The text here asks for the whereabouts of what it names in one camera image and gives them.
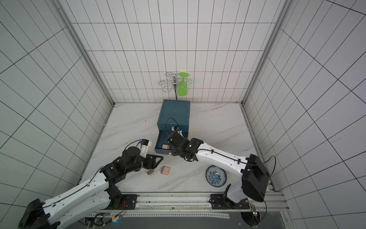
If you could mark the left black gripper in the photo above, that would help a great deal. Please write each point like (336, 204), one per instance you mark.
(153, 165)

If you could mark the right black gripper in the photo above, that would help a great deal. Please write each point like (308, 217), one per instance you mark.
(174, 141)

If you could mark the teal drawer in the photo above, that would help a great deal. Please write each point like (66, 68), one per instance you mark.
(162, 140)

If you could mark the teal drawer cabinet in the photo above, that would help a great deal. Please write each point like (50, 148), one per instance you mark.
(174, 114)

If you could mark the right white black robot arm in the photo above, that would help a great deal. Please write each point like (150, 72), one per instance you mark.
(251, 171)

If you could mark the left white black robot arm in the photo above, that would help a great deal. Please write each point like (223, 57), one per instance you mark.
(96, 193)

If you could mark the pink brown plug left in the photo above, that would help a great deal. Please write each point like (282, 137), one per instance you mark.
(150, 171)

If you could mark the blue white patterned bowl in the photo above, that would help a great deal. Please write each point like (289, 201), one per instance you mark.
(215, 176)

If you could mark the silver glass holder stand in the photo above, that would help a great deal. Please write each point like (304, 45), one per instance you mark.
(169, 84)

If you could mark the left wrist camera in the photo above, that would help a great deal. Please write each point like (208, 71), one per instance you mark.
(145, 144)

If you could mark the aluminium mounting rail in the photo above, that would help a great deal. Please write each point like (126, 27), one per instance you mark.
(170, 205)

